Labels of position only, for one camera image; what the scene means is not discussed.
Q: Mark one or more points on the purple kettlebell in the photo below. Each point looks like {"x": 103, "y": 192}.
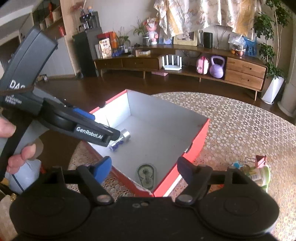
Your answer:
{"x": 216, "y": 70}

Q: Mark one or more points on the grey correction tape dispenser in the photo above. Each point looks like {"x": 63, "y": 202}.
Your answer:
{"x": 147, "y": 176}

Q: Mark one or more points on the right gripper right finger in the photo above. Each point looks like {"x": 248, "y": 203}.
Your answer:
{"x": 196, "y": 177}

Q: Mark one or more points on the blue plastic bag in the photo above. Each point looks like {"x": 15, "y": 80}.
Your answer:
{"x": 250, "y": 47}

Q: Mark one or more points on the black cylindrical speaker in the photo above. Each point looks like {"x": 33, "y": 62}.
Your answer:
{"x": 208, "y": 40}

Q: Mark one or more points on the pink binder clip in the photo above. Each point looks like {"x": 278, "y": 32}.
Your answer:
{"x": 259, "y": 161}

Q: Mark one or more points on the red white cardboard box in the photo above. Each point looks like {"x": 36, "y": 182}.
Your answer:
{"x": 161, "y": 132}

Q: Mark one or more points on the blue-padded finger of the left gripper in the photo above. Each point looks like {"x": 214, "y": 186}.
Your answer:
{"x": 89, "y": 130}

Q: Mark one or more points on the white standing air conditioner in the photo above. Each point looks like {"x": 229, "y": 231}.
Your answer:
{"x": 288, "y": 101}

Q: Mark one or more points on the green white tube bottle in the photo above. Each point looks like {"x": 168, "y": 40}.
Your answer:
{"x": 261, "y": 176}

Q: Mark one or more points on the person's left hand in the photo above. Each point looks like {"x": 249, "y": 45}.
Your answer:
{"x": 15, "y": 153}

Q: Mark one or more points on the white plant pot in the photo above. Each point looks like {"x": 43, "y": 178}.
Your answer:
{"x": 269, "y": 95}

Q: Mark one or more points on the pink doll figurine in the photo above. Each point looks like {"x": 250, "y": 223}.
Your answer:
{"x": 152, "y": 27}

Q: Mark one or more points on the framed picture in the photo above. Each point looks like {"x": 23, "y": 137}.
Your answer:
{"x": 188, "y": 39}

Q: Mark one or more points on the black cabinet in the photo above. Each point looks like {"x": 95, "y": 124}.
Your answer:
{"x": 84, "y": 44}

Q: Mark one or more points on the silver tape roll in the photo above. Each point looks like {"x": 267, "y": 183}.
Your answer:
{"x": 124, "y": 137}

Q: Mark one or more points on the floral hanging cloth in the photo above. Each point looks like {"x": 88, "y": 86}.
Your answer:
{"x": 178, "y": 17}

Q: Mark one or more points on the patterned lace tablecloth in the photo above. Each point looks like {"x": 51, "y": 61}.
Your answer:
{"x": 239, "y": 131}

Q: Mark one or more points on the coffee machine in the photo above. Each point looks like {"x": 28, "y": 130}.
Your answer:
{"x": 90, "y": 20}

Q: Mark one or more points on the colourful snack box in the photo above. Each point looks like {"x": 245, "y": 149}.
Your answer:
{"x": 105, "y": 48}

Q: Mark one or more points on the wooden tv console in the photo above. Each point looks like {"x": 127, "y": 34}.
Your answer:
{"x": 243, "y": 71}

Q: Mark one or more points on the white wifi router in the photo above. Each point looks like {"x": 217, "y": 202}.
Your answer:
{"x": 175, "y": 64}

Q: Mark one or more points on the tall green houseplant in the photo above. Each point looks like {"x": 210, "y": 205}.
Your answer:
{"x": 269, "y": 27}

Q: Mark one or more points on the pink toy case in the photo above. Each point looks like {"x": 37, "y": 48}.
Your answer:
{"x": 202, "y": 65}

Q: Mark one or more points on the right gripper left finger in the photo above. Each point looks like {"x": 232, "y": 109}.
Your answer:
{"x": 90, "y": 181}

